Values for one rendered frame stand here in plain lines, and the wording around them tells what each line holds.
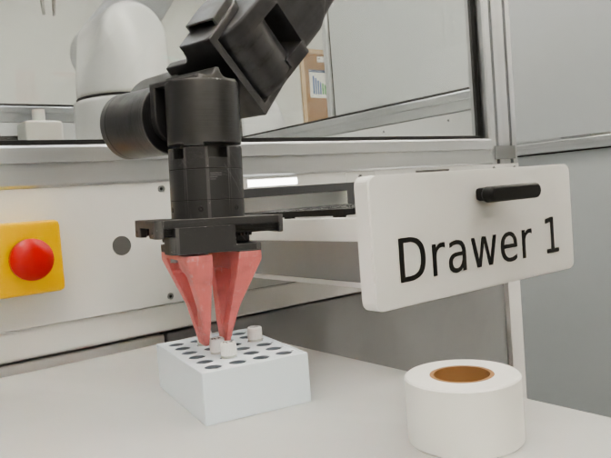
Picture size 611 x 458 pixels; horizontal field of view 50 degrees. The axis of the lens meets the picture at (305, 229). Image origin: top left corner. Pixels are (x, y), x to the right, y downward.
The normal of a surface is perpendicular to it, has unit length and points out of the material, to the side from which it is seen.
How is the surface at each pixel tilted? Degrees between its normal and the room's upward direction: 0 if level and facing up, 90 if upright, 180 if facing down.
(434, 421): 90
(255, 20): 100
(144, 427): 0
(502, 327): 90
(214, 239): 91
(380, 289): 90
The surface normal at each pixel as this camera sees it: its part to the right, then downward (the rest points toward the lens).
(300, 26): 0.68, 0.15
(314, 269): -0.79, 0.09
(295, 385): 0.46, 0.01
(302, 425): -0.07, -1.00
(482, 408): 0.07, 0.05
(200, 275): 0.46, 0.38
